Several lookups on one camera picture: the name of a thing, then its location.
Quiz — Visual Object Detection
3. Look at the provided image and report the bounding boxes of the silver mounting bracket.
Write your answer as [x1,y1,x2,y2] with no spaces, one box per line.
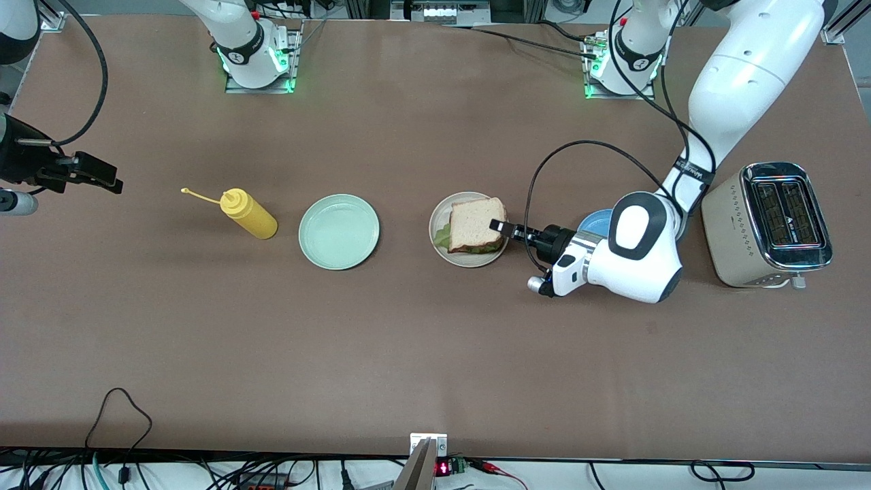
[410,433,449,458]

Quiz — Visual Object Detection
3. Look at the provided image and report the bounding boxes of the beige plate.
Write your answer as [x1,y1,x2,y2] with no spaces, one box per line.
[428,191,510,268]

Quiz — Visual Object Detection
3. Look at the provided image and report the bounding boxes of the metal frame with light unit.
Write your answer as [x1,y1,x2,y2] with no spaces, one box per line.
[391,0,492,22]

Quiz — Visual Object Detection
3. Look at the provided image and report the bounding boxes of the grey metal mount bar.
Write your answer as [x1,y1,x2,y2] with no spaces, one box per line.
[393,439,437,490]

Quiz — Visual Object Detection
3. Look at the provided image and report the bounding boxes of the red wire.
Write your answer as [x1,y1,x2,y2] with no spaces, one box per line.
[470,459,528,490]

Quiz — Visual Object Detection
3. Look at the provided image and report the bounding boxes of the black cable across table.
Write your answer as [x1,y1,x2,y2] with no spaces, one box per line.
[441,24,601,61]

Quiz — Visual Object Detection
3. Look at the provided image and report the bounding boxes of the blue plate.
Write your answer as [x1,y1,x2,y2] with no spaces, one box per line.
[576,208,617,239]

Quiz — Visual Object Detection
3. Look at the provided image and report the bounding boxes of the small aluminium corner bracket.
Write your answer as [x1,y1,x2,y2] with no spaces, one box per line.
[37,0,67,33]

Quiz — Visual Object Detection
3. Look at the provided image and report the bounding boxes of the thin black looped cable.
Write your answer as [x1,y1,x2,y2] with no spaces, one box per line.
[84,387,153,451]

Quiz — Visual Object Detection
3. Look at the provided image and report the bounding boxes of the black coiled cable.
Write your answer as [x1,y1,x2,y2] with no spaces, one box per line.
[690,460,756,483]

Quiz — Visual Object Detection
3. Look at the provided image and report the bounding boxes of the mint green plate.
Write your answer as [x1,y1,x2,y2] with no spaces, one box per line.
[298,194,380,271]

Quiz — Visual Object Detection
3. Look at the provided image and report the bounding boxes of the aluminium frame profile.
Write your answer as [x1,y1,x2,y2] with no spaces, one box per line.
[820,0,871,46]

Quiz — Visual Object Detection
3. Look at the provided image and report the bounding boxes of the green lettuce leaf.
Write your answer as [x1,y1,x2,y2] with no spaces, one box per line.
[433,221,504,255]

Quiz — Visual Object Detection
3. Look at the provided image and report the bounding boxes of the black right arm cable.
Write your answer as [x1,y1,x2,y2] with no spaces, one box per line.
[15,0,110,147]

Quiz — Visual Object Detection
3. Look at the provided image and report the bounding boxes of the yellow squeeze bottle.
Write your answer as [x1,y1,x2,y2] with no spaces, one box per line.
[180,187,278,240]

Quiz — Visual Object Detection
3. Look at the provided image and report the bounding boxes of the beige chrome toaster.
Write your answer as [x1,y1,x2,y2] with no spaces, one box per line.
[701,161,835,290]

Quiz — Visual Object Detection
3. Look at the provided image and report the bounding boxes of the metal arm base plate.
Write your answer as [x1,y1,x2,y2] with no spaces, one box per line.
[225,19,304,95]
[582,33,657,101]

